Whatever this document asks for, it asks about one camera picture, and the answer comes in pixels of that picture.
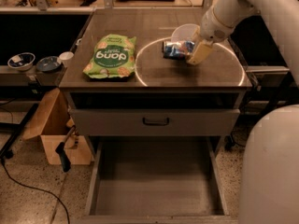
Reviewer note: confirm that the open grey lower drawer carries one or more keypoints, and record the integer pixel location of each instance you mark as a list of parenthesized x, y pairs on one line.
[(156, 181)]

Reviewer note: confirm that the grey drawer cabinet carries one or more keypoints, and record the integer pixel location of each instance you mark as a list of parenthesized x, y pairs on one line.
[(219, 82)]

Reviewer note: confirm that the white ceramic bowl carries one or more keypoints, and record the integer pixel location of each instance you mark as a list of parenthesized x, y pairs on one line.
[(188, 31)]

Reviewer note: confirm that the black pole on floor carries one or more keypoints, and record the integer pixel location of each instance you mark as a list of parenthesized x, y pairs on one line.
[(15, 130)]

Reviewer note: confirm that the cardboard box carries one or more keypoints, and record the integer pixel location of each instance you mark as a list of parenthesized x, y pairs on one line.
[(50, 125)]

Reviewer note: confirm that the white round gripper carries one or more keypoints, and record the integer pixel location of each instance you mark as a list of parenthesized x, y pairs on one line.
[(212, 28)]

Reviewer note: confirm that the grey side shelf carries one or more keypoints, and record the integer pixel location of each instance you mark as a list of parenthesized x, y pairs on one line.
[(14, 78)]

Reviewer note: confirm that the green chip bag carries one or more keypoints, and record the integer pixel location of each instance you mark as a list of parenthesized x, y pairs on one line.
[(113, 57)]

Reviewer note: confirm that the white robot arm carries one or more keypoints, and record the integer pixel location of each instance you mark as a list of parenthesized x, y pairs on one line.
[(269, 190)]

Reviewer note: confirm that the crushed blue silver redbull can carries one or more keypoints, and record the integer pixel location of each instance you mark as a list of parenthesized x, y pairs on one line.
[(179, 50)]

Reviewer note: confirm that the blue patterned bowl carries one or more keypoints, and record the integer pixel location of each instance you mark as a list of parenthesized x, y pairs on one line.
[(21, 62)]

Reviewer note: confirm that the black handled tool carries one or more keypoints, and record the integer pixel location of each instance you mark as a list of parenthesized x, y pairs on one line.
[(65, 162)]

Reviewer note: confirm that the small white cup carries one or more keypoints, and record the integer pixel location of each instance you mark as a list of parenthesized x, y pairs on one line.
[(66, 57)]

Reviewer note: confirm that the grey upper drawer with handle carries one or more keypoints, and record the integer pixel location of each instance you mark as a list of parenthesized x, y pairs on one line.
[(162, 122)]

